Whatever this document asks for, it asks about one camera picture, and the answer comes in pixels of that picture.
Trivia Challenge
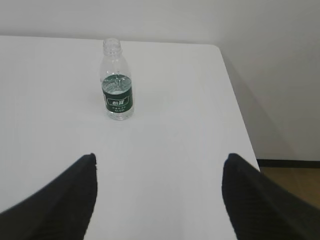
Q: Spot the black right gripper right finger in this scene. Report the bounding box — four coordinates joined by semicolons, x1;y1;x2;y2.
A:
221;153;320;240

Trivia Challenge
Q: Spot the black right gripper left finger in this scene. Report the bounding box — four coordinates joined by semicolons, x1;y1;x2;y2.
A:
0;153;98;240

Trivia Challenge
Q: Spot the clear green-label water bottle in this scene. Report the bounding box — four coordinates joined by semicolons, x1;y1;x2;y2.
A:
99;38;134;121

